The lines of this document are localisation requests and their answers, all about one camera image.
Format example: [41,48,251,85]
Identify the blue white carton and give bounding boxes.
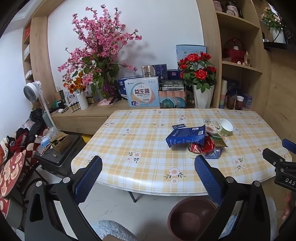
[118,75,144,100]

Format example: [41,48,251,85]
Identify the row of small brown bottles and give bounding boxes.
[65,95,96,113]

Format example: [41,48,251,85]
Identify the brown paper bag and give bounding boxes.
[54,87,67,105]

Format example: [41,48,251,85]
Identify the open cardboard box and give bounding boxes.
[50,132,68,153]

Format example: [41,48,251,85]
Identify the potted pink rose plant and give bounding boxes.
[261,8,284,43]

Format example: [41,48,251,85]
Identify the wooden shelf unit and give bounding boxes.
[196,0,273,109]

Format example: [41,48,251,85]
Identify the black packets carton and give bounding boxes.
[161,79,185,91]

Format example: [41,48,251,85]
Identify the white desk fan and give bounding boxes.
[23,81,56,130]

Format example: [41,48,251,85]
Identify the floral paper cup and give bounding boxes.
[216,118,234,137]

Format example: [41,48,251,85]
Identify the tall light blue box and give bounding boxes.
[176,44,207,67]

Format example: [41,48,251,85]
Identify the white ribbed vase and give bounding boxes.
[76,91,89,110]

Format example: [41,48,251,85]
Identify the narrow wooden shelf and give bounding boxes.
[22,17,58,112]

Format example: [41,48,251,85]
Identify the dark blue shelf box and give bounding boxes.
[228,80,241,96]

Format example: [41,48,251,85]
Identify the pile of clothes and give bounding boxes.
[5,109,50,163]

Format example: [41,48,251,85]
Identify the small black tripod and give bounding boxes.
[109,94,122,105]

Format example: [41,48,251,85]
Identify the pink blossom bouquet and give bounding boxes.
[57,4,143,99]

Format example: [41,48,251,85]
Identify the green foil packet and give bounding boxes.
[209,133,228,149]

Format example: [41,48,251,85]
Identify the clear blue plastic bag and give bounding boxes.
[203,148,223,160]

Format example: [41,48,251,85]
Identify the small blue carton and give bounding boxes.
[243,94,253,109]

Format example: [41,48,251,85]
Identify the purple artificial flowers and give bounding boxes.
[102,83,117,98]

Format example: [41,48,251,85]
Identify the orange artificial flowers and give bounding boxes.
[63,73,87,94]

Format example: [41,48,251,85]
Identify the brown plastic cup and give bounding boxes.
[227,95,237,110]

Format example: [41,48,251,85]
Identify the pink teal storage box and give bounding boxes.
[158,90,187,108]

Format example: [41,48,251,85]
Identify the stack of pastel cups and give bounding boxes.
[218,79,228,109]

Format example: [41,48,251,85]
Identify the red basket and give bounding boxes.
[223,38,245,64]

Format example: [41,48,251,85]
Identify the red rose plant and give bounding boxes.
[178,52,216,93]

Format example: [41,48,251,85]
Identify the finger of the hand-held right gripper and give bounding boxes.
[262,148,293,172]
[282,138,296,152]

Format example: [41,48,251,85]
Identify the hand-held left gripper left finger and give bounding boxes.
[24,156,103,241]

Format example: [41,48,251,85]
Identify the black table leg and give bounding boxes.
[128,191,141,203]

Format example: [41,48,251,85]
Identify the person's fluffy blue leg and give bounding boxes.
[94,220,139,241]

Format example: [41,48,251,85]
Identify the large light blue box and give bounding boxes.
[124,77,160,108]

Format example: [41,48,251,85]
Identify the maroon plastic bin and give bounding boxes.
[167,197,219,240]

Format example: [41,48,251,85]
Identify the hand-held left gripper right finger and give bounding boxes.
[194,155,271,241]

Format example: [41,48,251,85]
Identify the dark blue patterned box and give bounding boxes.
[153,64,167,90]

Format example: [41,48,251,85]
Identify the black wall shelf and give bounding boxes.
[264,21,289,50]

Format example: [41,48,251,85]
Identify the black case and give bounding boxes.
[33,134,86,176]

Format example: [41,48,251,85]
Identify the silver gold box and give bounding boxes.
[141,65,156,78]

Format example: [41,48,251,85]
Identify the blue foil packet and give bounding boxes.
[166,125,206,149]

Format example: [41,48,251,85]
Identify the person's right hand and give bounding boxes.
[282,194,296,220]

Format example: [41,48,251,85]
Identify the crumpled clear wrapper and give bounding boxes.
[203,116,219,127]

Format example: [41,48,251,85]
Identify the white faceted flower pot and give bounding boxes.
[192,84,215,109]

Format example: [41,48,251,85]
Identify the wooden sideboard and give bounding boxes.
[50,102,130,135]

